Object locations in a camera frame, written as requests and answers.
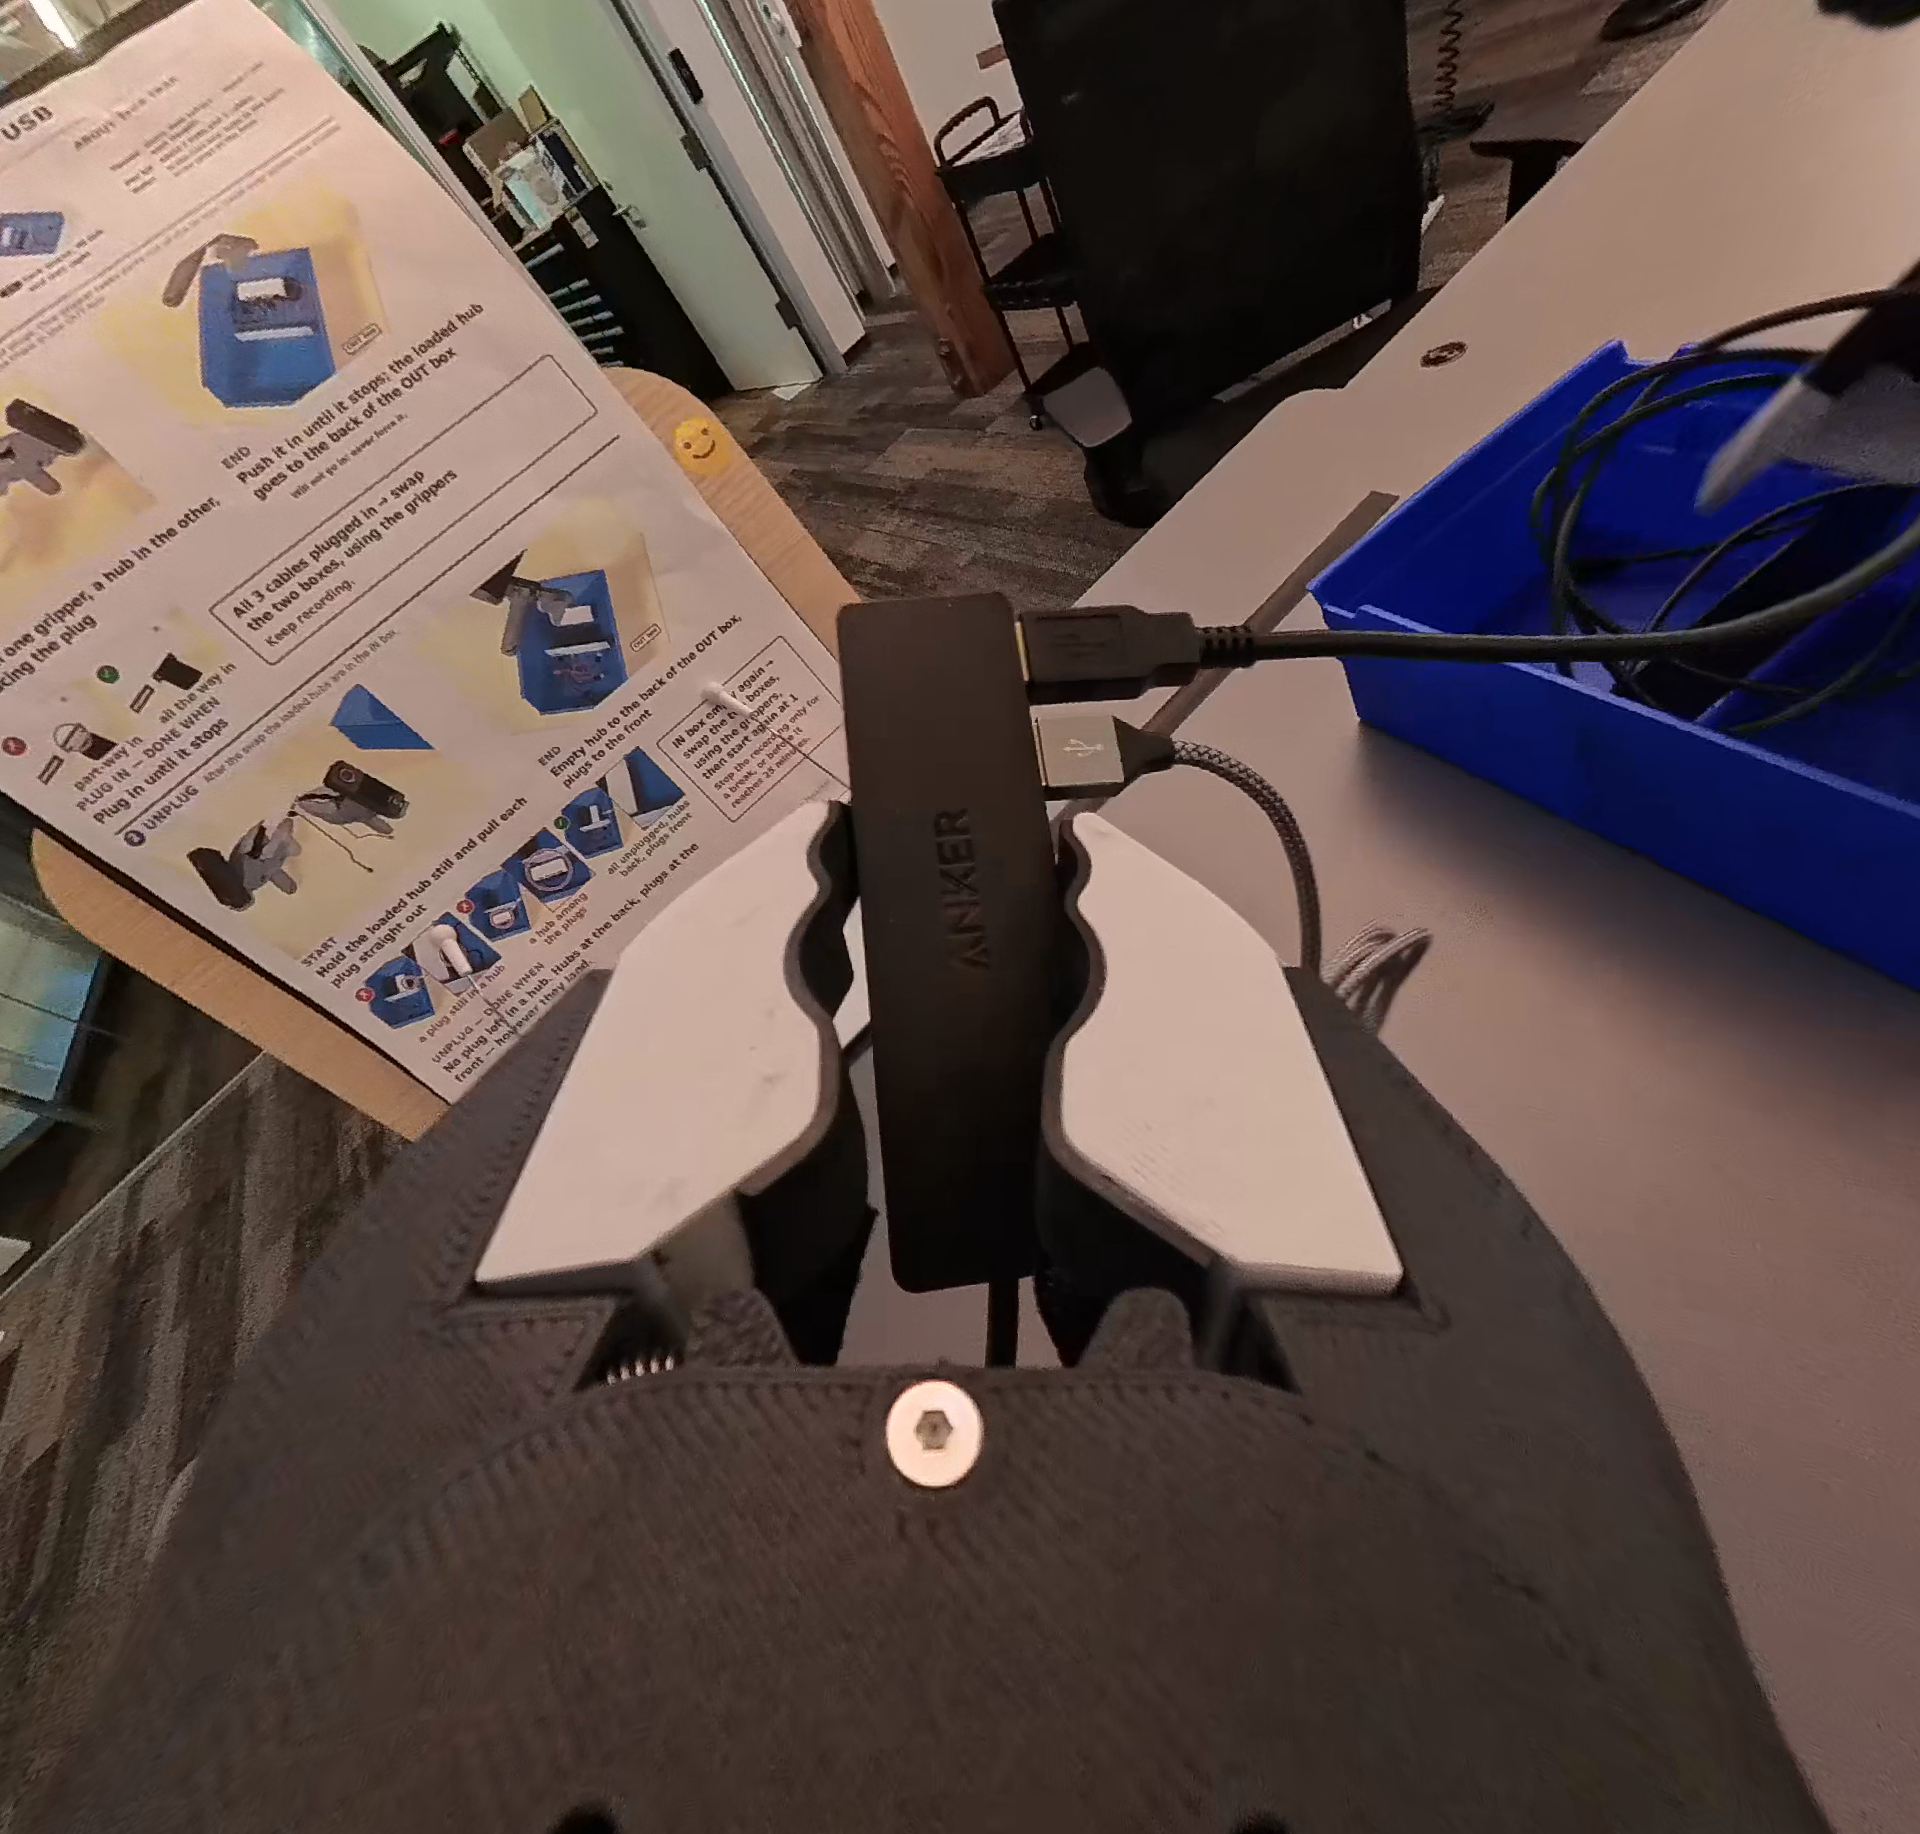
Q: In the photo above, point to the wooden board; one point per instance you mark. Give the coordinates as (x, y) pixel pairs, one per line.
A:
(752, 515)

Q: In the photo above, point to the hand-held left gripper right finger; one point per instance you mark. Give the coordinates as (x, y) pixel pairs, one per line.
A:
(1217, 1084)

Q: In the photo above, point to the black rolling cabinet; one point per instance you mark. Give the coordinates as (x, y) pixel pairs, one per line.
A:
(1231, 170)

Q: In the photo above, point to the printed instruction poster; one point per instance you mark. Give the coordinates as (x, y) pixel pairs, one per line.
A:
(376, 439)

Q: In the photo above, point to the black drawer cabinet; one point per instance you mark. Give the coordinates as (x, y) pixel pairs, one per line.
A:
(631, 289)

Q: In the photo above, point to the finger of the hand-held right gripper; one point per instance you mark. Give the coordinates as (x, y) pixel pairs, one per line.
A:
(1868, 431)

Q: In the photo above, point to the wooden column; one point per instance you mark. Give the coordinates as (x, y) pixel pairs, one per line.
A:
(886, 140)

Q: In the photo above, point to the black utility cart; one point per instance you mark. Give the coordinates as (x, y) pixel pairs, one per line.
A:
(1008, 275)

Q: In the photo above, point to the blue plastic bin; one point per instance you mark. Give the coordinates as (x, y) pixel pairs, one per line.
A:
(1652, 800)

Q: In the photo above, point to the black usb hub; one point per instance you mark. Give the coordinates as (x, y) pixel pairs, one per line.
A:
(947, 965)

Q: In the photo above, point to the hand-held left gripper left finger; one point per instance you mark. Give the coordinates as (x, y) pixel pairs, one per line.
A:
(677, 1084)

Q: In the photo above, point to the yellow smiley sticker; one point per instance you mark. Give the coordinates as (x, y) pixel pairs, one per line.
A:
(704, 448)

